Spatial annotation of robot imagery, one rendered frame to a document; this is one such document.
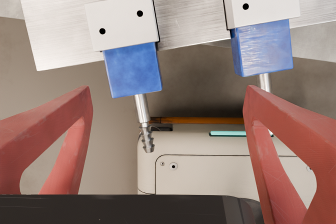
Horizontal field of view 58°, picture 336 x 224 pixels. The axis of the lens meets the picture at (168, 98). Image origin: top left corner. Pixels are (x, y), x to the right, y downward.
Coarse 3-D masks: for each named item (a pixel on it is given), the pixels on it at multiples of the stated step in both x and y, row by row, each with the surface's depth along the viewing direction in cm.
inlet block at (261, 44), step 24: (240, 0) 22; (264, 0) 22; (288, 0) 22; (240, 24) 23; (264, 24) 24; (288, 24) 24; (240, 48) 24; (264, 48) 24; (288, 48) 24; (240, 72) 25; (264, 72) 25
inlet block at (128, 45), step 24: (120, 0) 22; (144, 0) 22; (96, 24) 23; (120, 24) 23; (144, 24) 23; (96, 48) 23; (120, 48) 24; (144, 48) 24; (120, 72) 25; (144, 72) 25; (120, 96) 25; (144, 96) 26; (144, 120) 26; (144, 144) 27
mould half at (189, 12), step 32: (32, 0) 25; (64, 0) 25; (96, 0) 25; (160, 0) 25; (192, 0) 25; (320, 0) 25; (32, 32) 25; (64, 32) 25; (160, 32) 25; (192, 32) 25; (224, 32) 25; (64, 64) 26
